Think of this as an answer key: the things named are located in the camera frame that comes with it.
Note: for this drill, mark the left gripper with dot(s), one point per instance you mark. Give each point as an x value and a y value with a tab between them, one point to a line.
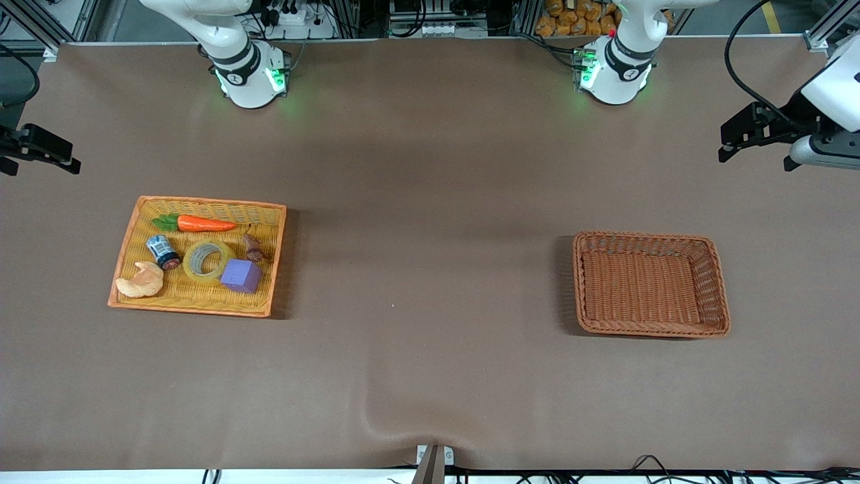
793	115

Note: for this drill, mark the yellow clear tape roll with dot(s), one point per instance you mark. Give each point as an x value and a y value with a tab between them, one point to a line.
189	263

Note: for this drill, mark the small blue white can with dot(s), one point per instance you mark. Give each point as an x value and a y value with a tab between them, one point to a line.
162	250

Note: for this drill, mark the toy croissant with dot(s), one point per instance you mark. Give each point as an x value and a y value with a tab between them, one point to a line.
141	282

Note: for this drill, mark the orange toy carrot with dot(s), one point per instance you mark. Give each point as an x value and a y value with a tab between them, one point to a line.
201	223

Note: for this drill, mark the brown woven basket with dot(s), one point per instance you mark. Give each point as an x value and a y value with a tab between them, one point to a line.
631	289

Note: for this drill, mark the yellow woven tray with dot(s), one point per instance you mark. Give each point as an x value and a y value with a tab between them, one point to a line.
201	300

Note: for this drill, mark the bag of orange breads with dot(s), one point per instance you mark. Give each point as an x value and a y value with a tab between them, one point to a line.
571	23

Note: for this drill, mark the small brown toy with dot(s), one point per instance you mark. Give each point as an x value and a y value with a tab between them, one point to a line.
254	249

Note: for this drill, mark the purple cube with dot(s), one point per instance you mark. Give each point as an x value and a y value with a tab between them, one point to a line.
240	275

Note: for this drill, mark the white power strip with plugs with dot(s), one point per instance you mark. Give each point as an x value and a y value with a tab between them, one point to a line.
316	28

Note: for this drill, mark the small white socket strip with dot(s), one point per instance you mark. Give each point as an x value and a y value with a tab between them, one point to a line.
447	29

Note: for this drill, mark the brown table cover mat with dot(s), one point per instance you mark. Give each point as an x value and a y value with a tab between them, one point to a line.
430	202

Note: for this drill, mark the black equipment box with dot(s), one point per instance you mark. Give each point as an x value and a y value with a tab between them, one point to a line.
437	7

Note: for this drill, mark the aluminium frame profile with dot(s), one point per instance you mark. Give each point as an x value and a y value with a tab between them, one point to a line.
816	42
64	20

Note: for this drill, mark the grey metal bracket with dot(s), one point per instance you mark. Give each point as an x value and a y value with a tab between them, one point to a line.
449	457

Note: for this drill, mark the brown stand post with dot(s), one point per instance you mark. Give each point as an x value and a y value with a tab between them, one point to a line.
430	470

